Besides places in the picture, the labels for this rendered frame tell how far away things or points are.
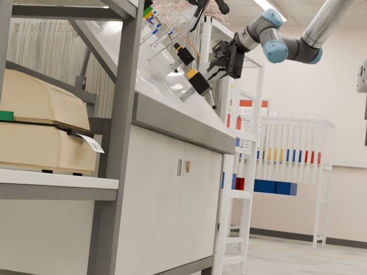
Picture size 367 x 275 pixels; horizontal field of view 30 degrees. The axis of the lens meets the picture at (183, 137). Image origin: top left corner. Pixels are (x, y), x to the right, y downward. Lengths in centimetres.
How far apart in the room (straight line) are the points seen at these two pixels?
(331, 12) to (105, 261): 118
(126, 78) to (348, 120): 913
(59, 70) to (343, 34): 773
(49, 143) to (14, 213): 44
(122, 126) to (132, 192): 28
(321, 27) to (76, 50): 150
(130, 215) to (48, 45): 192
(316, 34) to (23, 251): 120
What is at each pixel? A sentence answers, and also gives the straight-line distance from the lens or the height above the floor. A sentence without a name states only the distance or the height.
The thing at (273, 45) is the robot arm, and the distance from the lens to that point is 228.
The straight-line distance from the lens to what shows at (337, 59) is 1074.
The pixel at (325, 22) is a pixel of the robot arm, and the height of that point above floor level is 123.
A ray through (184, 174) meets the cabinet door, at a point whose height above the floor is 70.
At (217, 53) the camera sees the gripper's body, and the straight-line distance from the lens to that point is 246.
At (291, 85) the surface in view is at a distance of 1083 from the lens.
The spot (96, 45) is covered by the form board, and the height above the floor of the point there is 97.
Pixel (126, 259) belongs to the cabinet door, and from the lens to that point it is 174.
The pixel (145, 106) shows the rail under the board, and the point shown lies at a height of 84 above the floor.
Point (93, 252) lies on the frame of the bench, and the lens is 160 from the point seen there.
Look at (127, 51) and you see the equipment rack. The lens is 152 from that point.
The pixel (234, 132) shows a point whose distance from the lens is 509.
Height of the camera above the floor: 67
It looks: 4 degrees up
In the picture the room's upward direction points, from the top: 6 degrees clockwise
